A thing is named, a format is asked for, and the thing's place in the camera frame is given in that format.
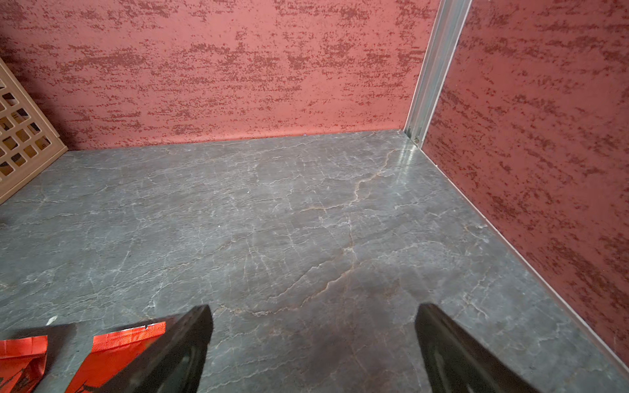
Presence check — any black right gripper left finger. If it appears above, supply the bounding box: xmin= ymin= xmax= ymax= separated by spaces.
xmin=98 ymin=305 xmax=214 ymax=392

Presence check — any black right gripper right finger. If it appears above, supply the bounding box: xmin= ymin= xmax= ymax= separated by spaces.
xmin=414 ymin=303 xmax=537 ymax=392

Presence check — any red tea bag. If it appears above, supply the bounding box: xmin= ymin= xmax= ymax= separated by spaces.
xmin=1 ymin=336 xmax=48 ymax=393
xmin=66 ymin=322 xmax=166 ymax=392

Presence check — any beige plastic desk organizer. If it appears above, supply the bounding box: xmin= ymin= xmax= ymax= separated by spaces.
xmin=1 ymin=62 xmax=68 ymax=202

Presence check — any aluminium corner post right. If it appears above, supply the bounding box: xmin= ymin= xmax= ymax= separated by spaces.
xmin=403 ymin=0 xmax=473 ymax=148

